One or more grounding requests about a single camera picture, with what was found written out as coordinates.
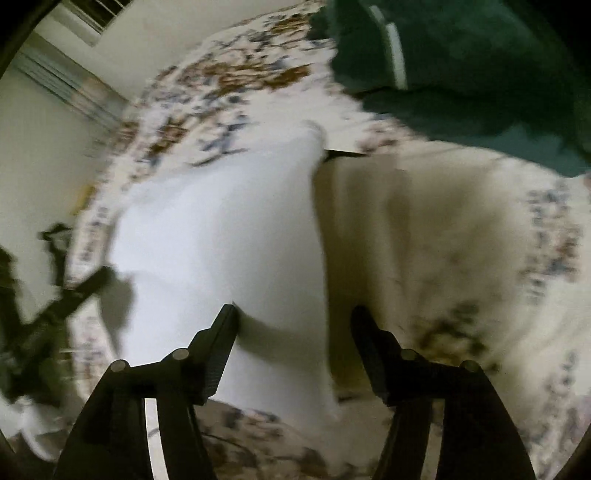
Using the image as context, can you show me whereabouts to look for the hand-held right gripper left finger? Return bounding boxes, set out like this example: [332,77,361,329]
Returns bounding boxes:
[52,303,241,480]

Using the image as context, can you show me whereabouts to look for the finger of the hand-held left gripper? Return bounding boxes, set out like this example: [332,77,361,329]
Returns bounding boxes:
[41,223,75,287]
[28,265,118,333]

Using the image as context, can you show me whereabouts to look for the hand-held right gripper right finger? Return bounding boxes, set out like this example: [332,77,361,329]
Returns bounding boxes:
[351,305,539,480]

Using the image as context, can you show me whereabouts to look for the white t-shirt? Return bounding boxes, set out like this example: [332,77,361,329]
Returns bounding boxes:
[108,121,342,462]

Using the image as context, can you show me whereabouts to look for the folded beige garment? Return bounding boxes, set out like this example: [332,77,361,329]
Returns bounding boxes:
[314,141,527,398]

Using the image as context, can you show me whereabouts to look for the grey-green curtain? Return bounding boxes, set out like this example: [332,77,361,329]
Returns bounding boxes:
[14,46,125,134]

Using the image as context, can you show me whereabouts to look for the barred window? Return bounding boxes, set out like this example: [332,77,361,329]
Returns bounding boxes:
[69,0,127,33]

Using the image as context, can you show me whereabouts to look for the floral bedsheet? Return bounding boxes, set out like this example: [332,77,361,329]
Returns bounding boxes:
[65,0,591,480]

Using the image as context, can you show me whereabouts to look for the dark green blanket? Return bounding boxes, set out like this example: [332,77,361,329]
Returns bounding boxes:
[309,0,591,178]

